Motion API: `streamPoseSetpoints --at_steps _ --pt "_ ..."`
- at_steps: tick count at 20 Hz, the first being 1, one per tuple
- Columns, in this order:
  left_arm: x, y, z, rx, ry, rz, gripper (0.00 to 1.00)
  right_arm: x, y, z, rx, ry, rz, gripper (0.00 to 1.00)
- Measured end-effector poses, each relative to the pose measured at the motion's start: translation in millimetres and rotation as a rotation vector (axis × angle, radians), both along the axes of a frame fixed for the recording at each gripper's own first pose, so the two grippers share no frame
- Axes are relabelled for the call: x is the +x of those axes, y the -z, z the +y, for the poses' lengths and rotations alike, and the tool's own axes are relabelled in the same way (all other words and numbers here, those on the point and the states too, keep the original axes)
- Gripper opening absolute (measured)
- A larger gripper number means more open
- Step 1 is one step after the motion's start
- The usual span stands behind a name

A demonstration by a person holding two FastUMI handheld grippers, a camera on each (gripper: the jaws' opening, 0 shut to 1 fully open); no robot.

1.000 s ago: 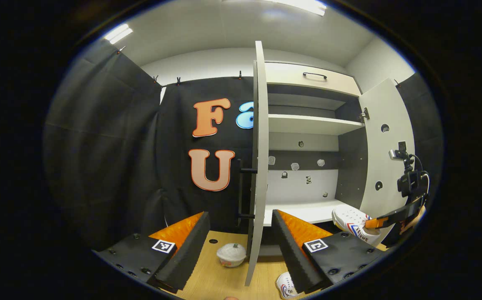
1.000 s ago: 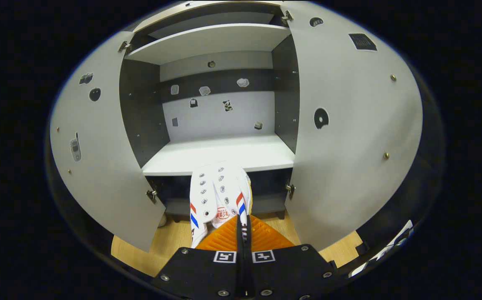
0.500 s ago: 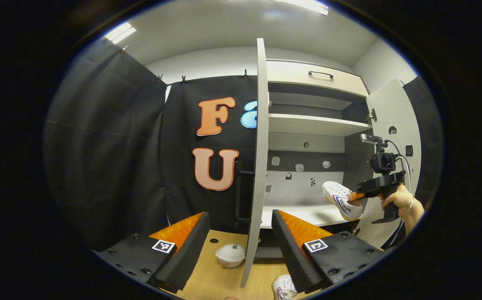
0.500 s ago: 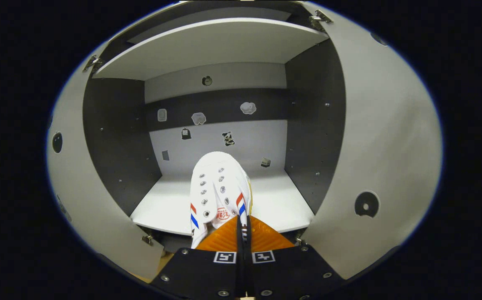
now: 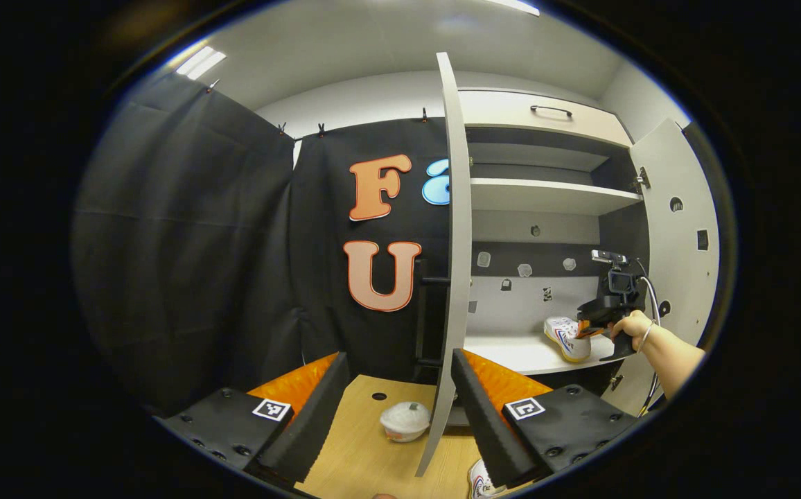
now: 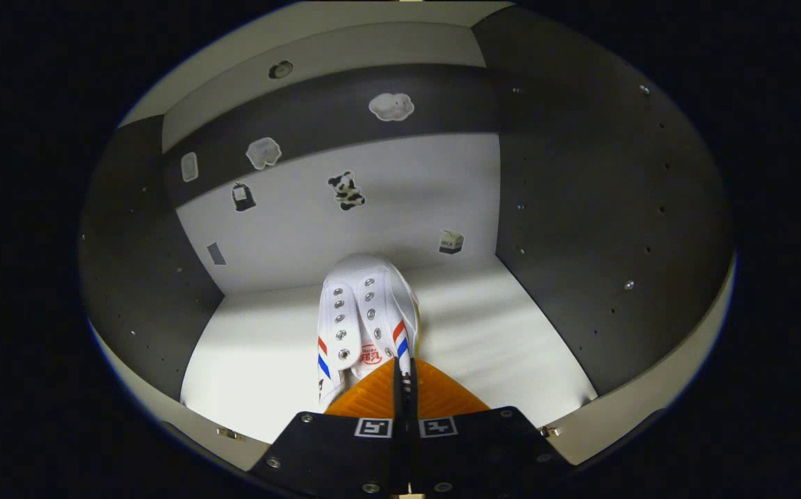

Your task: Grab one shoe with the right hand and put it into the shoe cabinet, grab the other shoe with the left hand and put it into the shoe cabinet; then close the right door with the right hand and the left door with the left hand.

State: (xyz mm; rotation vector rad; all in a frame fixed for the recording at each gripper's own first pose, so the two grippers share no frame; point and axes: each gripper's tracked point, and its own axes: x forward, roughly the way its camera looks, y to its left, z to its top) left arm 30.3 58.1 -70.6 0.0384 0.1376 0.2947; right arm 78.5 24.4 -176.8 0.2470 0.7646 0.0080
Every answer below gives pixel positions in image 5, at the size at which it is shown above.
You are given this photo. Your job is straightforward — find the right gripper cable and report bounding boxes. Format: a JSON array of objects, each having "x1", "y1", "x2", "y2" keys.
[{"x1": 633, "y1": 258, "x2": 663, "y2": 417}]

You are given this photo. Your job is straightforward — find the cabinet door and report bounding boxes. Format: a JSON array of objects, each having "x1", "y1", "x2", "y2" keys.
[
  {"x1": 605, "y1": 118, "x2": 720, "y2": 417},
  {"x1": 416, "y1": 52, "x2": 474, "y2": 478}
]

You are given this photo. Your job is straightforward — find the black backdrop cloth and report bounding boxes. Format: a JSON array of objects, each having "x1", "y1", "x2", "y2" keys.
[{"x1": 71, "y1": 73, "x2": 451, "y2": 417}]

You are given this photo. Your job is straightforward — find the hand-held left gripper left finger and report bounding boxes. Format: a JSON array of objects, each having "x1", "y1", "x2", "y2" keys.
[{"x1": 155, "y1": 351, "x2": 353, "y2": 486}]

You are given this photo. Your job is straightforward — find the white shoe yellow sole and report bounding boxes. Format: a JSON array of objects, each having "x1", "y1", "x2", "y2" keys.
[
  {"x1": 468, "y1": 457, "x2": 507, "y2": 499},
  {"x1": 544, "y1": 317, "x2": 592, "y2": 363}
]

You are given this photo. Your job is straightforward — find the beige cabinet drawer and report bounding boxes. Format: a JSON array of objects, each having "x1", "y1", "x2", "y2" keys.
[{"x1": 457, "y1": 89, "x2": 633, "y2": 148}]

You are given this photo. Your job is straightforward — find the black door handle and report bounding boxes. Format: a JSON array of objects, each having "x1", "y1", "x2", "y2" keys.
[{"x1": 413, "y1": 258, "x2": 451, "y2": 368}]

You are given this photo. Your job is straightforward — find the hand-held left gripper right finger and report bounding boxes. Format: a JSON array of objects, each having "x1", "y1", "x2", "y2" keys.
[{"x1": 450, "y1": 349, "x2": 640, "y2": 489}]

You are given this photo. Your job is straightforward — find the white lidded bowl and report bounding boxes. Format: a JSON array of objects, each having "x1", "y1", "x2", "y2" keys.
[{"x1": 380, "y1": 401, "x2": 432, "y2": 443}]

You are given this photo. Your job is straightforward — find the grey white shoe cabinet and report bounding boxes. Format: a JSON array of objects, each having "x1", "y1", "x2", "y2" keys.
[{"x1": 416, "y1": 52, "x2": 720, "y2": 478}]

